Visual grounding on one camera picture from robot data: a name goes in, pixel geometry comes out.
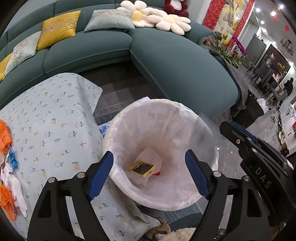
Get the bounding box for gold black small box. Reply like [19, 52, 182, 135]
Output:
[127, 161, 156, 178]

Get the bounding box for blue wrapper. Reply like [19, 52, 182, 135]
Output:
[9, 150, 18, 170]

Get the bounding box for orange bag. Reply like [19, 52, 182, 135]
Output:
[0, 120, 12, 155]
[1, 184, 16, 221]

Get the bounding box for white paper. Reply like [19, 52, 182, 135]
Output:
[129, 148, 163, 186]

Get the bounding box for white lined trash bin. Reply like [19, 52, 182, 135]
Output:
[103, 97, 219, 211]

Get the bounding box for black bag on floor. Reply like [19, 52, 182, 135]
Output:
[230, 90, 264, 128]

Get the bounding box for grey throw blanket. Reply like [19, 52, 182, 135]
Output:
[200, 37, 249, 117]

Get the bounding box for floral light blue tablecloth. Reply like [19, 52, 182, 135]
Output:
[1, 73, 161, 240]

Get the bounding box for cream fluffy rug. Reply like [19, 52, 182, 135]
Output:
[158, 227, 196, 241]

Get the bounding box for potted orchid plants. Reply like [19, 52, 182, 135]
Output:
[208, 31, 247, 69]

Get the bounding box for white daisy cushion right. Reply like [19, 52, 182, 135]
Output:
[147, 15, 192, 36]

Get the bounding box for white daisy cushion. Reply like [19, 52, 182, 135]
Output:
[116, 1, 168, 28]
[147, 15, 192, 36]

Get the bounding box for red white teddy bear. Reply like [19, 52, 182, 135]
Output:
[163, 0, 189, 18]

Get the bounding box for teal sectional sofa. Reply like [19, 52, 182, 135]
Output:
[1, 1, 239, 118]

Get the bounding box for light blue cushion left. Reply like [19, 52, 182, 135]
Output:
[5, 31, 41, 75]

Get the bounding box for light blue cushion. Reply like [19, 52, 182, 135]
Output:
[84, 9, 135, 31]
[5, 31, 41, 75]

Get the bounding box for white daisy cushion middle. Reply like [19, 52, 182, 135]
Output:
[116, 1, 168, 28]

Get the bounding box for yellow cushion left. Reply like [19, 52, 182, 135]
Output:
[0, 53, 12, 81]

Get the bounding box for yellow cushion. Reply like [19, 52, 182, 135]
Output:
[0, 53, 12, 81]
[36, 10, 81, 51]

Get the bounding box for yellow cushion centre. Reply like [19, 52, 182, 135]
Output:
[36, 10, 81, 51]

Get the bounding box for light blue cushion right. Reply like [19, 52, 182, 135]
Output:
[84, 9, 135, 31]

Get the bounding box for red decorated wall panel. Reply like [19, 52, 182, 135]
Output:
[202, 0, 255, 39]

